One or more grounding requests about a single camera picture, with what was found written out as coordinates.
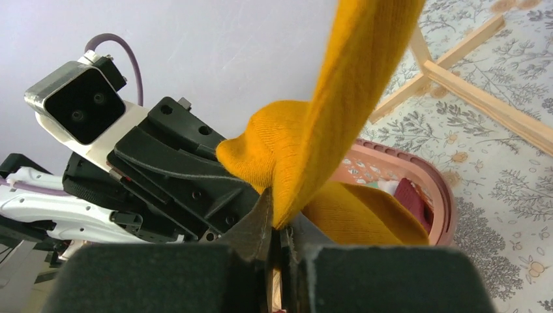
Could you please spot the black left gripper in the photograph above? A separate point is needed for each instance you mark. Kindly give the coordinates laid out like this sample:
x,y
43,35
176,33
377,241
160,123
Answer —
x,y
168,181

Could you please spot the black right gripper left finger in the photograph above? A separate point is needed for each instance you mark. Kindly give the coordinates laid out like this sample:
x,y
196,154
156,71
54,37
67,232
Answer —
x,y
230,274

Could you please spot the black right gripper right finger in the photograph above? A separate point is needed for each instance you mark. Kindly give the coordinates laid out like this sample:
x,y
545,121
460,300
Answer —
x,y
323,276

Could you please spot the pink laundry basket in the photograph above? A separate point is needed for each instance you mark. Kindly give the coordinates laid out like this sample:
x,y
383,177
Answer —
x,y
414,182

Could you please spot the mustard yellow sock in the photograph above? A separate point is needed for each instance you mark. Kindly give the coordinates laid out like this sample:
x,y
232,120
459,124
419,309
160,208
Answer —
x,y
294,147

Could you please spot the beige purple striped sock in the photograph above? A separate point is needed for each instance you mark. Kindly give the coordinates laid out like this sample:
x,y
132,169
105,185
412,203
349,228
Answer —
x,y
409,197

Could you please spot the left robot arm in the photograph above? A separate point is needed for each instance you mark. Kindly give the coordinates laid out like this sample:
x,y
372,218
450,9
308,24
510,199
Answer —
x,y
36,208

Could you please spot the floral patterned mat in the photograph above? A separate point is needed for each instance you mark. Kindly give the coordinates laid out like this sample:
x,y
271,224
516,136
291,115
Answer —
x,y
502,185

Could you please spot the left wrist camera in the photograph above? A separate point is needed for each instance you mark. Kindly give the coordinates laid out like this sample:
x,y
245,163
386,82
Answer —
x,y
78,106

